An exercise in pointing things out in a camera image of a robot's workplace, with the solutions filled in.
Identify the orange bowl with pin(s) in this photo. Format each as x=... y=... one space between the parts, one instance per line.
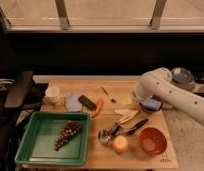
x=152 y=141

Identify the yellow sticky note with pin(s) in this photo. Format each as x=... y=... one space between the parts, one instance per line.
x=126 y=101

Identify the black rectangular block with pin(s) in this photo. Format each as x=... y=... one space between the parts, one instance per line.
x=87 y=102

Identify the orange carrot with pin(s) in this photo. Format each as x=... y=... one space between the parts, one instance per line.
x=99 y=106

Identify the peeled banana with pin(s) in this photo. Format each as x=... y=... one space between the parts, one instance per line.
x=126 y=115

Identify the black chair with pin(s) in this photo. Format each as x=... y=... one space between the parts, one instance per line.
x=19 y=92

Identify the blue sponge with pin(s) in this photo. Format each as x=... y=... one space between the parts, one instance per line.
x=151 y=105

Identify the black handled knife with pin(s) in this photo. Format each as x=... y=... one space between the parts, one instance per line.
x=133 y=129

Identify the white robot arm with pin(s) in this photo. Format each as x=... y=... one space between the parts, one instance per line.
x=158 y=82

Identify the white cup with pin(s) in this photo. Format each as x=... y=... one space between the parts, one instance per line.
x=53 y=95

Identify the metal measuring scoop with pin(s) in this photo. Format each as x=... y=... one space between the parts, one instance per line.
x=104 y=136

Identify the bunch of dark grapes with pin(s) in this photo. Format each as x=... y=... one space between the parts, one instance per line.
x=70 y=130

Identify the metal bowl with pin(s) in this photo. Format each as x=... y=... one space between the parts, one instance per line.
x=181 y=75

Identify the green plastic tray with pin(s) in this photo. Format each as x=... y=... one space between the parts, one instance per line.
x=37 y=146

